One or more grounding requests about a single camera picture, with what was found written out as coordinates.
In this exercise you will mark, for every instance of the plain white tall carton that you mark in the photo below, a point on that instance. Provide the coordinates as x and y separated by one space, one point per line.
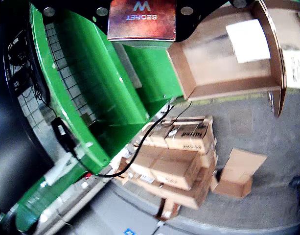
247 40

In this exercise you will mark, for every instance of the open brown cardboard box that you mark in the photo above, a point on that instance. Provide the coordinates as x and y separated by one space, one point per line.
213 68

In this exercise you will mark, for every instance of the cardboard box printed BS-52M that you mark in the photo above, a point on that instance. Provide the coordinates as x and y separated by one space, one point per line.
189 137

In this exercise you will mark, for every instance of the black power adapter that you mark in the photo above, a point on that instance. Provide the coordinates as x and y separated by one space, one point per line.
62 134

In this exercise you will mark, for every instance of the red rectangular product box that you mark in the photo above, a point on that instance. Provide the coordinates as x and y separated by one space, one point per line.
142 24

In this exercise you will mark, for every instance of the long cardboard box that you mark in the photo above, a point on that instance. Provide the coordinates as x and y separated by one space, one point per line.
169 169

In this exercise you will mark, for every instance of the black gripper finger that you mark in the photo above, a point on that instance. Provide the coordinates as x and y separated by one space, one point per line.
78 6
191 19

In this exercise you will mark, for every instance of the plain stacked cardboard box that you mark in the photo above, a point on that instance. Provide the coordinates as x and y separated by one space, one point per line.
154 139

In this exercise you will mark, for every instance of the grey flat sheet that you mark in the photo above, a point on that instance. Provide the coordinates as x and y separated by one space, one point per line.
130 71

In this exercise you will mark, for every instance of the open empty cardboard box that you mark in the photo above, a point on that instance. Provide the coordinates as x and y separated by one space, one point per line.
235 176

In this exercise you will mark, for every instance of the large flat cardboard box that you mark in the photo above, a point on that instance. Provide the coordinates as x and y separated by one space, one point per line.
189 198

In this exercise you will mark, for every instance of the green metal shelf unit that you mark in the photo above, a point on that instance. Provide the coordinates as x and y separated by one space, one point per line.
96 73

